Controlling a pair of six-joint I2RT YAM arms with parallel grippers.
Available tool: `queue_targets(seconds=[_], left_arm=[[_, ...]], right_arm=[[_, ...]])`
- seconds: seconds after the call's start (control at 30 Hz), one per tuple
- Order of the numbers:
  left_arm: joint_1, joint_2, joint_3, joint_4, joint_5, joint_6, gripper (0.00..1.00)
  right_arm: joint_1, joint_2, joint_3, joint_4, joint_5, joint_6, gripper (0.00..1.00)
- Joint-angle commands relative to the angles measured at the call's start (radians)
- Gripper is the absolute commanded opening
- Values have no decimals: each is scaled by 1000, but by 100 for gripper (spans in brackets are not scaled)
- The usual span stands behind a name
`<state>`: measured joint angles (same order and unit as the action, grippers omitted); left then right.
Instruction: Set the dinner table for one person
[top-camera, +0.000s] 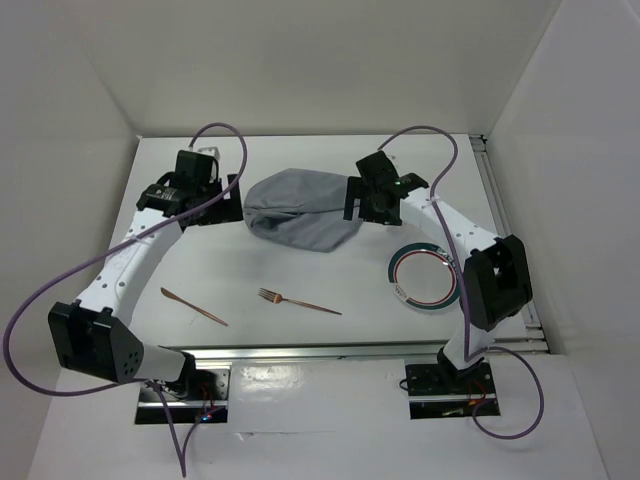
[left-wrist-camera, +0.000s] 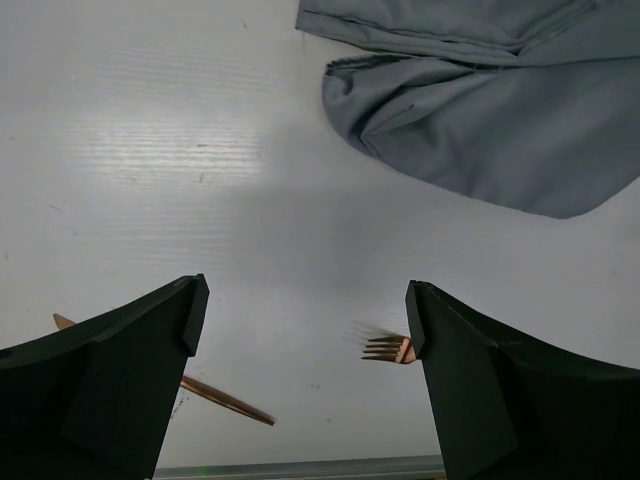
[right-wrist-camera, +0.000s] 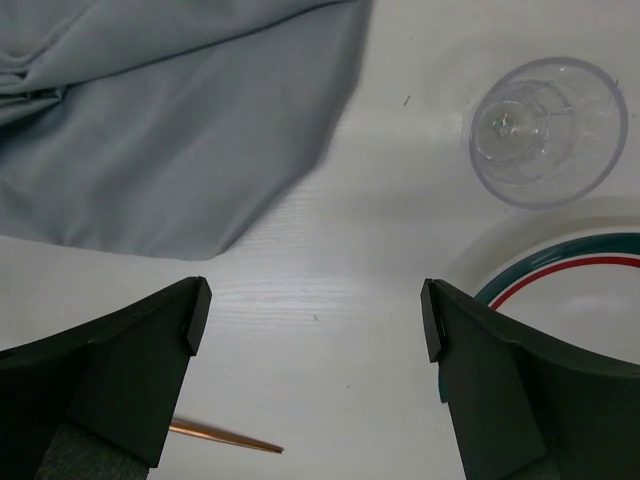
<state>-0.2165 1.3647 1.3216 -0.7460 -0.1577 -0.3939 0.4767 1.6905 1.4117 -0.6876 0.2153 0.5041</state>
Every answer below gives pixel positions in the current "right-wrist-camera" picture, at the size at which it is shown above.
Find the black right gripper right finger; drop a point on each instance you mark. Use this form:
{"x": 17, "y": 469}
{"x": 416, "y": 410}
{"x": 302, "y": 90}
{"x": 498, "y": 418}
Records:
{"x": 523, "y": 404}

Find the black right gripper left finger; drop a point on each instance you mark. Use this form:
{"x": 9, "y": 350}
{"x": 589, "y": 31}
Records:
{"x": 96, "y": 401}

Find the grey cloth placemat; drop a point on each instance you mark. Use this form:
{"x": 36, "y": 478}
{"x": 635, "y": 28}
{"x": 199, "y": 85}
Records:
{"x": 166, "y": 128}

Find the copper knife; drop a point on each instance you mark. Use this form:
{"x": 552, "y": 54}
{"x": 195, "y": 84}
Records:
{"x": 218, "y": 435}

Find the white plate green red rim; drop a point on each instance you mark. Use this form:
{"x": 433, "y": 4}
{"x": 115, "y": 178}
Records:
{"x": 580, "y": 286}

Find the clear plastic cup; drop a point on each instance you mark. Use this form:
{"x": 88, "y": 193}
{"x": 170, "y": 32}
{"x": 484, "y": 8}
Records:
{"x": 548, "y": 132}

